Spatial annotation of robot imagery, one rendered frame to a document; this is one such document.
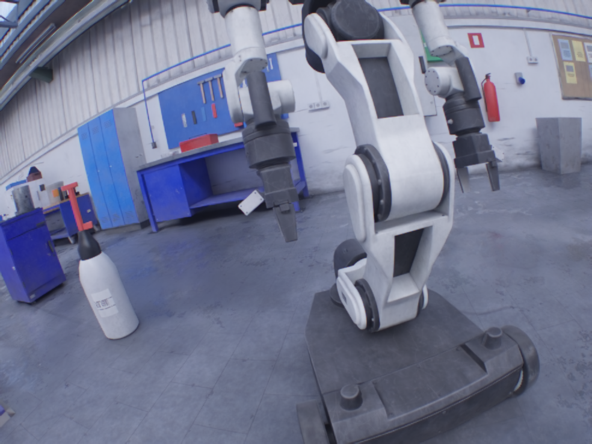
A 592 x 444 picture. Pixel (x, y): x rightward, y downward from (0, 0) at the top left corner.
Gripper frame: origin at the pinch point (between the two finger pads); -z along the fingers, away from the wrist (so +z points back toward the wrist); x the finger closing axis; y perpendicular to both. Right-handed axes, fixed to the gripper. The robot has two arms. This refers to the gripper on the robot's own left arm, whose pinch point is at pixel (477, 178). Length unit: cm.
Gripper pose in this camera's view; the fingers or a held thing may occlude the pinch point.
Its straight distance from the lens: 71.3
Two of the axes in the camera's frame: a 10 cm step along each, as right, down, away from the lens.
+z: -2.2, -9.7, -0.7
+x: 1.0, 0.5, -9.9
